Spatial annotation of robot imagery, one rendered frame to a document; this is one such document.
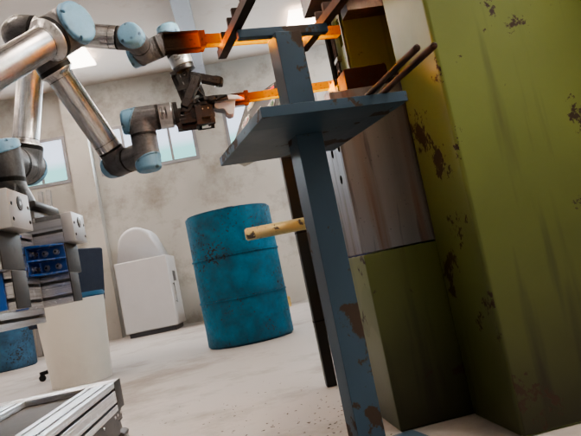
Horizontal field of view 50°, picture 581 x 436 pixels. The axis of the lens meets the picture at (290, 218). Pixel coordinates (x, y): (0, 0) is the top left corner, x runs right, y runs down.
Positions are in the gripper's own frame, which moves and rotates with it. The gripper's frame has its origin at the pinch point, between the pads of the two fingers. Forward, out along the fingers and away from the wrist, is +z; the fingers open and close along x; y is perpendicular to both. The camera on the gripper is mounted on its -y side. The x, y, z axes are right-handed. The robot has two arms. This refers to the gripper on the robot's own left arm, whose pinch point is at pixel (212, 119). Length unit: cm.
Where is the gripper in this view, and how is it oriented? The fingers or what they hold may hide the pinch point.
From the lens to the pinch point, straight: 212.5
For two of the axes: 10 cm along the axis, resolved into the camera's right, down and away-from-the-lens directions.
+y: -9.2, 3.9, -1.1
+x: 1.1, -0.4, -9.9
